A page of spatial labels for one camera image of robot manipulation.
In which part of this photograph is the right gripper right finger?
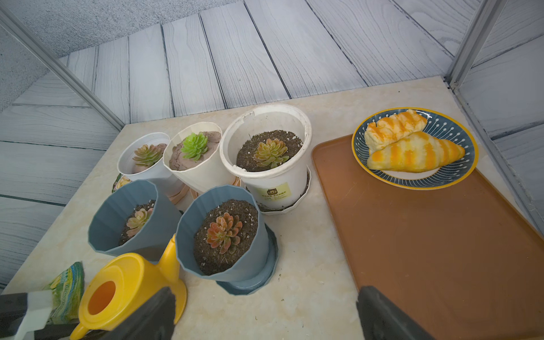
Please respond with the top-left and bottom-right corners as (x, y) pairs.
(356, 286), (434, 340)

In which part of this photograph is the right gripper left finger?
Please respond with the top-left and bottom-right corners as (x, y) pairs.
(101, 287), (176, 340)

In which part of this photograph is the yellow watering can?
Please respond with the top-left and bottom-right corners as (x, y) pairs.
(69, 238), (188, 339)

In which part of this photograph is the blue pot red succulent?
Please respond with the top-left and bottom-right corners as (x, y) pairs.
(175, 185), (279, 296)

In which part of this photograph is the small white pot pink-green succulent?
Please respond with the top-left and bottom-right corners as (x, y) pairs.
(117, 133), (188, 197)

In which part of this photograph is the white pot bright green succulent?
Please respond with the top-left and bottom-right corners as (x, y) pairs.
(163, 122), (237, 194)

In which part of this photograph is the large white round pot succulent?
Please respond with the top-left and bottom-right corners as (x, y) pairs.
(219, 104), (313, 211)

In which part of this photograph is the green yellow candy bag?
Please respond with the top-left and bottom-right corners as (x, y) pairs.
(43, 262), (84, 324)

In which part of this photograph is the brown tray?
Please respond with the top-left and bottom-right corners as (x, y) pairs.
(312, 136), (543, 339)

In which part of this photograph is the pink saucer under small pot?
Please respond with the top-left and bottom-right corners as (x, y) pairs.
(169, 184), (190, 205)

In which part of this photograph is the green orange snack packet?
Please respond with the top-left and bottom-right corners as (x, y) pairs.
(111, 174), (131, 193)

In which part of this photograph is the yellow bread roll lower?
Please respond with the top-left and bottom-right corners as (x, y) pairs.
(367, 132), (466, 173)

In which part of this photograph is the yellow bread roll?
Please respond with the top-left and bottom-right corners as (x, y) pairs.
(367, 132), (466, 173)
(364, 109), (428, 154)

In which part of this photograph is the yellow bread roll upper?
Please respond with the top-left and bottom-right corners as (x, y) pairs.
(364, 109), (428, 154)

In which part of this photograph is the blue patterned plate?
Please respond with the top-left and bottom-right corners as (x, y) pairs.
(351, 107), (479, 191)

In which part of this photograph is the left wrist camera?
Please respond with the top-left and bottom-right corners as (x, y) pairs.
(1, 290), (53, 339)

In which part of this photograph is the right aluminium frame post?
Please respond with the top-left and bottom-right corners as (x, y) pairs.
(444, 0), (508, 91)

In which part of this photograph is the aluminium frame post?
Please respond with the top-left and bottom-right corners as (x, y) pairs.
(1, 4), (125, 131)
(444, 0), (508, 91)

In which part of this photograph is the left aluminium frame post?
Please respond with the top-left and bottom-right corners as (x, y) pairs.
(1, 4), (125, 131)

